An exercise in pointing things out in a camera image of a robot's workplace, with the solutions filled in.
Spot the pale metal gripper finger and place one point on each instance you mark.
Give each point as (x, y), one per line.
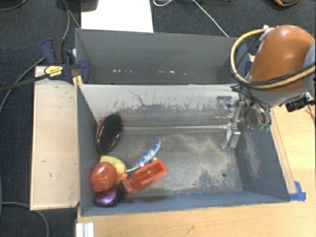
(232, 137)
(227, 103)

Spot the grey metal bin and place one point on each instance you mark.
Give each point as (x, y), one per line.
(187, 162)

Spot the blue and white toy fish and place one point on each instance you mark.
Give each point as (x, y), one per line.
(148, 155)

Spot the orange rectangular box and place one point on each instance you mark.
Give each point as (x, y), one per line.
(148, 174)

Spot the yellow toy fruit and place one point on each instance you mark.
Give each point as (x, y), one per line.
(118, 164)

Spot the black oval case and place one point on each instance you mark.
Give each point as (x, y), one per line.
(109, 133)

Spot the red-orange toy fruit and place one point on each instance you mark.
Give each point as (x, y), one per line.
(103, 178)

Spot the purple toy fruit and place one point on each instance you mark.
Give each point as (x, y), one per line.
(106, 198)

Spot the pale wood board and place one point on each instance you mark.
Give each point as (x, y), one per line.
(54, 142)

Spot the black cylinder on white bracket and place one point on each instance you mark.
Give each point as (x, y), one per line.
(297, 104)

